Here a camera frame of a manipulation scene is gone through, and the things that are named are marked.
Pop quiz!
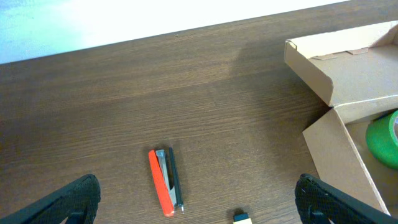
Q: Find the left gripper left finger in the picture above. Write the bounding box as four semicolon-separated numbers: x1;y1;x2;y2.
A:
1;174;101;224

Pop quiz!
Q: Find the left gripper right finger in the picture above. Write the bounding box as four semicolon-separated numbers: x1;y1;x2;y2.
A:
295;174;397;224

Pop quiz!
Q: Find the green tape roll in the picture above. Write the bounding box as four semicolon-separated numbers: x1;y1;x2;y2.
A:
366;111;397;170

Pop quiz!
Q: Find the yellow highlighter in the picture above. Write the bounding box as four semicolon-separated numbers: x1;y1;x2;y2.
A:
233;213;252;224

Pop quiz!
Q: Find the cardboard box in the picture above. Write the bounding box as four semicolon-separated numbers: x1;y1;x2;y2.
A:
284;21;397;217

